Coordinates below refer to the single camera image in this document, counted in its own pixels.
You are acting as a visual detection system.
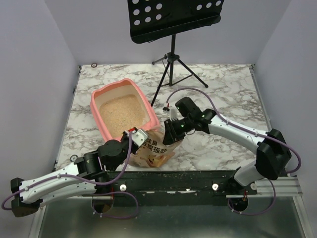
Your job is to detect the orange cat litter bag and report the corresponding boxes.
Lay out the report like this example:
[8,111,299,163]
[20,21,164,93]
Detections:
[128,130,183,168]

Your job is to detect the pink litter box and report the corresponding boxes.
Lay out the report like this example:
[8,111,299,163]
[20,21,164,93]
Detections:
[90,78,160,142]

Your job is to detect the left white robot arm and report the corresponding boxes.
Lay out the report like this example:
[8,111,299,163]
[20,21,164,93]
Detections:
[1,129,148,217]

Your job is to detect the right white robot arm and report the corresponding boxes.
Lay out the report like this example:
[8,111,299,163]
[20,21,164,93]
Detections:
[163,97,291,192]

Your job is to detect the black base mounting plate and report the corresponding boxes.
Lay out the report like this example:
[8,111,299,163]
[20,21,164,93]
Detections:
[51,170,275,207]

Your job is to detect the black music stand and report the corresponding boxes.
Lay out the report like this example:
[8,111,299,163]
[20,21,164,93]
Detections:
[127,0,224,105]

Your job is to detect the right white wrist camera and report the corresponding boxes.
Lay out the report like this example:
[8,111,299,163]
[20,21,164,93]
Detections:
[163,106,178,121]

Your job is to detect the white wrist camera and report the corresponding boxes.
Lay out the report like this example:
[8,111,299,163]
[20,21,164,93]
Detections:
[163,106,178,121]
[126,127,148,147]

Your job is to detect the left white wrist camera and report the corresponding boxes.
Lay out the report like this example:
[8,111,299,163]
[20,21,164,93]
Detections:
[126,127,148,147]

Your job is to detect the aluminium frame rail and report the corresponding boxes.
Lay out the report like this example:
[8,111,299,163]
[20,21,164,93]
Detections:
[225,177,303,198]

